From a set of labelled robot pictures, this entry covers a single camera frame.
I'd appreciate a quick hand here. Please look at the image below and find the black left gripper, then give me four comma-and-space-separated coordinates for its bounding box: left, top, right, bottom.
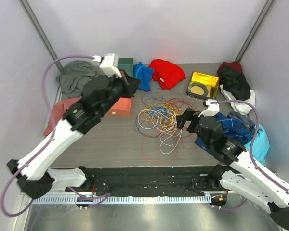
98, 68, 141, 115

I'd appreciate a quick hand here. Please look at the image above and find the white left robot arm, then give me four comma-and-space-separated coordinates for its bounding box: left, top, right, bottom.
7, 75, 141, 199

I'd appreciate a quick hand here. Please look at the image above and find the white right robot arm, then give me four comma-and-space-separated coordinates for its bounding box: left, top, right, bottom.
176, 109, 289, 231

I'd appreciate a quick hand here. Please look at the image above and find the royal blue cloth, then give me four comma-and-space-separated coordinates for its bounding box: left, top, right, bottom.
133, 62, 154, 92

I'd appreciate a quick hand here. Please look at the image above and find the green plastic tray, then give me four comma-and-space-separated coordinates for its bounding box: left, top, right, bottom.
118, 58, 134, 77

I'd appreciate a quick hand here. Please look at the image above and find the orange plastic tray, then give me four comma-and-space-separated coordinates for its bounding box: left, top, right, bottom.
106, 98, 132, 117

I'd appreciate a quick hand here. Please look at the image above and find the gold tin box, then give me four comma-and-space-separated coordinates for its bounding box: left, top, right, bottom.
186, 71, 220, 101

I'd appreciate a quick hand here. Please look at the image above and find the blue plaid cloth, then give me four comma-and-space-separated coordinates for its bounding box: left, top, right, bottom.
194, 111, 256, 154

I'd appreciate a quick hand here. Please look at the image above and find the white cloth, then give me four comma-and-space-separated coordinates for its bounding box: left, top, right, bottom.
220, 85, 256, 116

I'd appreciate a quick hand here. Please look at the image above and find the black cloth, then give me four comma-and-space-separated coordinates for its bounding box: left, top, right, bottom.
218, 66, 251, 101

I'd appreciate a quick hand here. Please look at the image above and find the grey cloth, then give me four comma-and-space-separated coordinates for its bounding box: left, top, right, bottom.
56, 60, 97, 98

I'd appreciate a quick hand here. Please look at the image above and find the dark red cloth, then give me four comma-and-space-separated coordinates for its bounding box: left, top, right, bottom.
217, 61, 242, 73

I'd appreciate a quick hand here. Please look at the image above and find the cyan cloth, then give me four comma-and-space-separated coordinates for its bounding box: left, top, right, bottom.
252, 124, 270, 166

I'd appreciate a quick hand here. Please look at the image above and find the salmon pink cloth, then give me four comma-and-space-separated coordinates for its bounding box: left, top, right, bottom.
43, 98, 80, 137

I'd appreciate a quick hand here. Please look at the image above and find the white wire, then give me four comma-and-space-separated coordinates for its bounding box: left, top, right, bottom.
138, 108, 184, 155

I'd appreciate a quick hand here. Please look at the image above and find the yellow wire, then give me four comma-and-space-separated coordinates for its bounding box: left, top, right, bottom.
137, 103, 181, 132

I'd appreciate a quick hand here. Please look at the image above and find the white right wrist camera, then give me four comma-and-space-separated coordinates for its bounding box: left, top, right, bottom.
198, 99, 220, 117

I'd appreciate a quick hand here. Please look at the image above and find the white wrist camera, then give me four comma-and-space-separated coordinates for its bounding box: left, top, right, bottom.
93, 53, 122, 78
198, 99, 220, 117

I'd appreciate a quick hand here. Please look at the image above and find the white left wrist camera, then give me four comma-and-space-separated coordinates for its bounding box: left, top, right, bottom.
93, 53, 122, 78

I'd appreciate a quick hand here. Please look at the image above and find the brown wire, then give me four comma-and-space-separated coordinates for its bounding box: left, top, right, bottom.
137, 88, 184, 138

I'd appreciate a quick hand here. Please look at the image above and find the orange wire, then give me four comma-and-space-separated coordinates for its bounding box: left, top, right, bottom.
141, 105, 183, 166

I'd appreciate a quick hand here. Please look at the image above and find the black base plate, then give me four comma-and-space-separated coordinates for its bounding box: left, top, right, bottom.
75, 165, 223, 197

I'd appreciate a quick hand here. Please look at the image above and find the white slotted cable duct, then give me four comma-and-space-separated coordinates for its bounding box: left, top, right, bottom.
33, 194, 211, 205

